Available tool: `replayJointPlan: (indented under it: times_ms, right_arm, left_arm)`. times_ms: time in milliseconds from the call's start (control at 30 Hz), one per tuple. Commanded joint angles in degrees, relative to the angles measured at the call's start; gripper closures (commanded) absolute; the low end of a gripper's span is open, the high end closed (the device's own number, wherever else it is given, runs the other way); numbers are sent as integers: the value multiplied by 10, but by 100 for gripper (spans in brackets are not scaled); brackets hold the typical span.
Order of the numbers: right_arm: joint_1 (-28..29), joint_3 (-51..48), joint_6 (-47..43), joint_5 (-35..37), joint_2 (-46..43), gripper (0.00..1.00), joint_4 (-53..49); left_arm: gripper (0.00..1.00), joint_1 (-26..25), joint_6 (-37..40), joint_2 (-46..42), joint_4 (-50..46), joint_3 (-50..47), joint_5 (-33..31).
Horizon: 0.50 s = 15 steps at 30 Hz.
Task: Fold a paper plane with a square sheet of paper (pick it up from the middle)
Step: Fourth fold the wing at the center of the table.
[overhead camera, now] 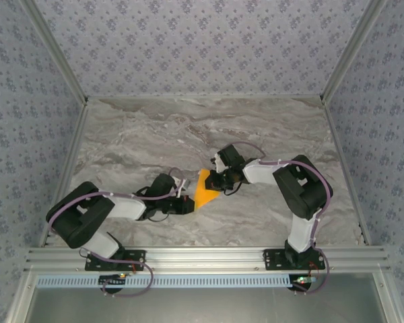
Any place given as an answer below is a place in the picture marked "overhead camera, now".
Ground orange paper sheet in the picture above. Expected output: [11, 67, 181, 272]
[192, 169, 222, 213]

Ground grey sheet metal panel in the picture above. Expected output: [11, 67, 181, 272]
[6, 271, 403, 323]

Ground small circuit board with LED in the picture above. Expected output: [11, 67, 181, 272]
[98, 273, 127, 287]
[290, 275, 317, 291]

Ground thin black left gripper cable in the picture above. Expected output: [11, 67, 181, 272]
[143, 207, 172, 223]

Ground wide aluminium mounting rail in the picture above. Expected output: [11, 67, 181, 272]
[22, 246, 391, 273]

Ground thin aluminium table rail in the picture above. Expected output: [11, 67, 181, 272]
[86, 94, 324, 101]

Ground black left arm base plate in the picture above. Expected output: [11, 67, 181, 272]
[84, 248, 146, 272]

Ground pale blue slotted cable duct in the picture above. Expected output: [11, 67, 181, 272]
[36, 274, 299, 289]

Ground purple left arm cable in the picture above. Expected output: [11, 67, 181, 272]
[46, 167, 187, 299]

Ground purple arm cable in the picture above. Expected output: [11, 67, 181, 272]
[232, 141, 335, 295]
[46, 167, 187, 299]

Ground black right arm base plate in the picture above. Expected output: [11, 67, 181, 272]
[263, 248, 325, 271]

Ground aluminium table side rail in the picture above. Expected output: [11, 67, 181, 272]
[323, 100, 373, 246]
[38, 100, 90, 248]

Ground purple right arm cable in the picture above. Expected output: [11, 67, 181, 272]
[232, 141, 335, 295]

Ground aluminium frame post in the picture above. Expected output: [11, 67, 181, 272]
[318, 0, 390, 104]
[18, 0, 90, 106]

